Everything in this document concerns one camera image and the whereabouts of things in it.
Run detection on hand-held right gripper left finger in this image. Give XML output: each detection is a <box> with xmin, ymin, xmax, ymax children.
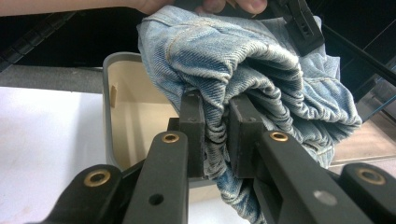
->
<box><xmin>122</xmin><ymin>90</ymin><xmax>206</xmax><ymax>224</ymax></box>

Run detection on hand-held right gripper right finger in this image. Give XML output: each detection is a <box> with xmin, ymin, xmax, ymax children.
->
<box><xmin>228</xmin><ymin>92</ymin><xmax>372</xmax><ymax>224</ymax></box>

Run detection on beige basket with grey rim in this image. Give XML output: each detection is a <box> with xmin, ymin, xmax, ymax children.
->
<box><xmin>102</xmin><ymin>51</ymin><xmax>226</xmax><ymax>205</ymax></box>

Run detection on light blue denim shorts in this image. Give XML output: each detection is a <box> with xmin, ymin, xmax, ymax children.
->
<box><xmin>136</xmin><ymin>5</ymin><xmax>364</xmax><ymax>224</ymax></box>

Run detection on black tripod stand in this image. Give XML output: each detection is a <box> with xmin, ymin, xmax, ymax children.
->
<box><xmin>321</xmin><ymin>23</ymin><xmax>396</xmax><ymax>87</ymax></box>

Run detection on wooden table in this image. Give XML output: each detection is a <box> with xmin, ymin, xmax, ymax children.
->
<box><xmin>329</xmin><ymin>119</ymin><xmax>396</xmax><ymax>166</ymax></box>

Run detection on white table mat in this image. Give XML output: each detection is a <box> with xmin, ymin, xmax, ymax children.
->
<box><xmin>0</xmin><ymin>86</ymin><xmax>250</xmax><ymax>224</ymax></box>

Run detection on dark ribbed bar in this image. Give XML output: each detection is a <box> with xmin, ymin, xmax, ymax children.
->
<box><xmin>0</xmin><ymin>11</ymin><xmax>78</xmax><ymax>73</ymax></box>

